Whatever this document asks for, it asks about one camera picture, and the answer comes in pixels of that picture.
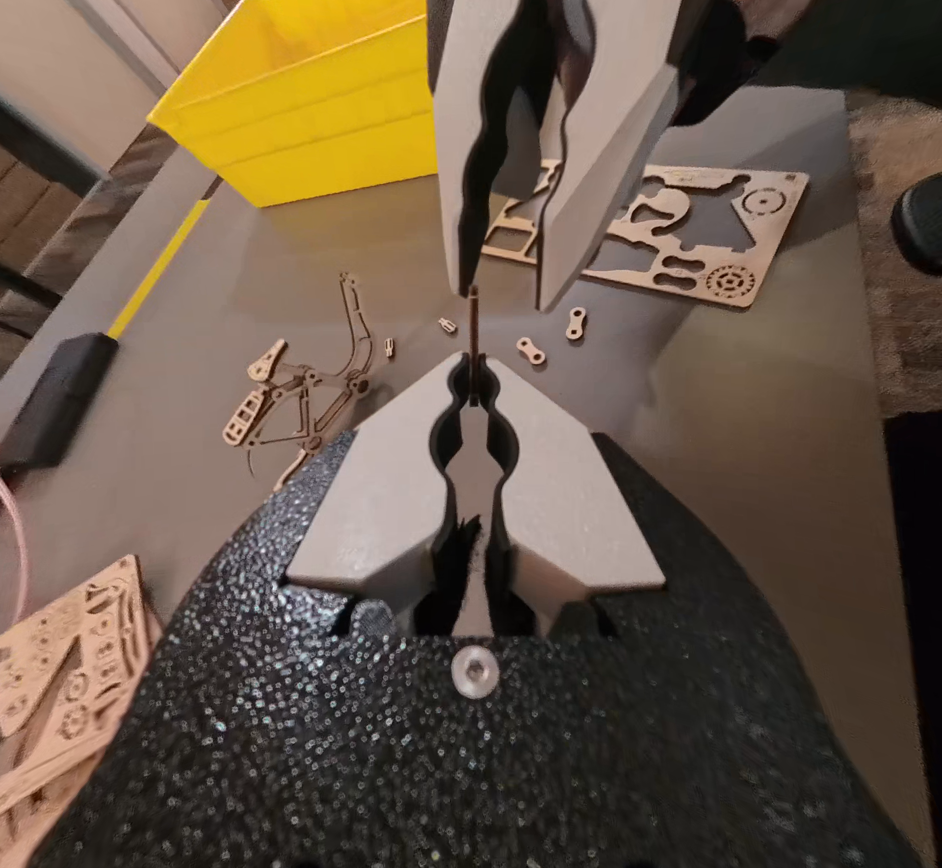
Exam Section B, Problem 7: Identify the wooden bicycle model frame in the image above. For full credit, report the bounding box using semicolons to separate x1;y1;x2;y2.
223;272;372;494

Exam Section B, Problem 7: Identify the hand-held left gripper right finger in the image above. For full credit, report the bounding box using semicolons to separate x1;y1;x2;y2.
482;356;667;637

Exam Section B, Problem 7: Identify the emptied wooden parts sheet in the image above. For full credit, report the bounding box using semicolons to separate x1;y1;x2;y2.
478;160;811;310

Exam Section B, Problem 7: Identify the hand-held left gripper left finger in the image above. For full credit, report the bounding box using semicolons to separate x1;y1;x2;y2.
286;351;472;626

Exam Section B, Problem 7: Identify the yellow tape strip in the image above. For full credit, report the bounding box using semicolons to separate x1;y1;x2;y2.
106;198;210;339

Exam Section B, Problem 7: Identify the small slotted wooden part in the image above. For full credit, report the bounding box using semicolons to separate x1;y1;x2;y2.
466;285;481;409

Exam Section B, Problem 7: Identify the pink cable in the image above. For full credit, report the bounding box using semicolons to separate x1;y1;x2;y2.
0;493;30;626

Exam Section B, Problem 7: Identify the yellow plastic bin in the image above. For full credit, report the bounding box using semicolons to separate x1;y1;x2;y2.
147;0;443;209

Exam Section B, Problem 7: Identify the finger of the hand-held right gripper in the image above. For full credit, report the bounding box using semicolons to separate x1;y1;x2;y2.
536;0;707;315
427;0;532;298

